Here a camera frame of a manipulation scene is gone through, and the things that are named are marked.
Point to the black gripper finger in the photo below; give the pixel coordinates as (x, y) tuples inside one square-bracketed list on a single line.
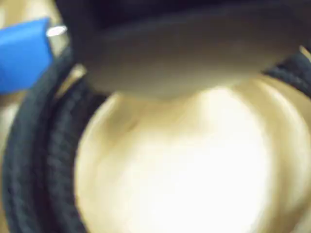
[(170, 36)]

